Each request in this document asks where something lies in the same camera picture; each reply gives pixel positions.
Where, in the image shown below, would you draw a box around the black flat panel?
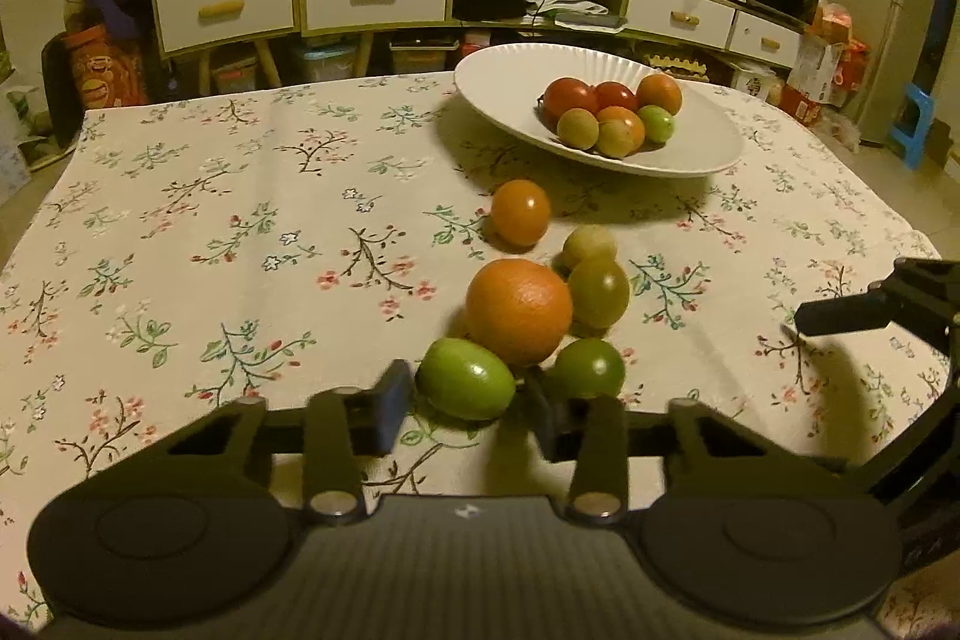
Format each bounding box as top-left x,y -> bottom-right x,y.
41,32 -> 76,139

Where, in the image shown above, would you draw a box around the red tomato with green stem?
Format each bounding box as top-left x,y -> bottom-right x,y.
535,77 -> 599,121

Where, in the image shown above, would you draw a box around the clear plastic storage box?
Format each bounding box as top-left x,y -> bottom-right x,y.
210,47 -> 260,94
390,36 -> 458,75

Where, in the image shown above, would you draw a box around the white ribbed plate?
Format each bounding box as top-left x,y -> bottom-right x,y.
454,42 -> 743,179

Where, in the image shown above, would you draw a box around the large orange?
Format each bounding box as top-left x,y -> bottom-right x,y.
465,259 -> 575,366

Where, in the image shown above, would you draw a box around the floral tablecloth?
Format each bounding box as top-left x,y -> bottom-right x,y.
0,70 -> 960,633

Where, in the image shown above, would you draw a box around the smooth red tomato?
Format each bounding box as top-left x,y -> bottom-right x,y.
596,82 -> 638,112

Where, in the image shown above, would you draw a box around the dark green tomato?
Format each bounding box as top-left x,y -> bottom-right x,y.
553,337 -> 626,399

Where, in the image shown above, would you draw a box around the pile of red cartons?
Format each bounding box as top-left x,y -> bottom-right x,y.
780,2 -> 863,124

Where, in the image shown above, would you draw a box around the clear storage box blue lid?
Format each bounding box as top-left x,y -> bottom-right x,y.
289,44 -> 357,86

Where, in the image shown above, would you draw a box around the small orange tomato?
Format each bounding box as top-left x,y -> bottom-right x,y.
491,179 -> 553,249
596,106 -> 647,157

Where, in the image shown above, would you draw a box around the small yellow fruit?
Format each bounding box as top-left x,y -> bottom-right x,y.
556,108 -> 601,151
562,225 -> 619,270

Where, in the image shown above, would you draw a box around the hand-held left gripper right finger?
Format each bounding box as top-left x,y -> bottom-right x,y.
523,368 -> 875,528

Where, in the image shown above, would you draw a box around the oval light green tomato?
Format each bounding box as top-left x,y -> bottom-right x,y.
416,338 -> 517,421

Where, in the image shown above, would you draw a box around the olive green tomato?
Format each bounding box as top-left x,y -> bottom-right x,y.
568,257 -> 631,331

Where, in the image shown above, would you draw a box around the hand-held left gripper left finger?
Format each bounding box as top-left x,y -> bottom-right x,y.
88,359 -> 418,528

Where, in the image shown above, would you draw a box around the small orange mandarin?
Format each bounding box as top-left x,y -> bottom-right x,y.
636,73 -> 684,115

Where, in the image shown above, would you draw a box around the blue plastic stool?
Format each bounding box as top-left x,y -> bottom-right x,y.
889,83 -> 935,170

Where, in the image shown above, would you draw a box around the grey refrigerator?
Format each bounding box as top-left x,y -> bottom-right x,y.
821,0 -> 950,146

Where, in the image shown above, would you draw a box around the low cabinet white drawers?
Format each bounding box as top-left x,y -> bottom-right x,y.
450,0 -> 807,71

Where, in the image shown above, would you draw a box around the round green tomato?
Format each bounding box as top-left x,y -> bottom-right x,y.
637,104 -> 676,145

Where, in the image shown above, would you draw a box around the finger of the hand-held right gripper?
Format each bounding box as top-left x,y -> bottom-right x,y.
795,260 -> 960,356

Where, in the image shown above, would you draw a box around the yellow egg tray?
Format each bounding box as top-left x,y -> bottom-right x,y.
649,53 -> 710,79

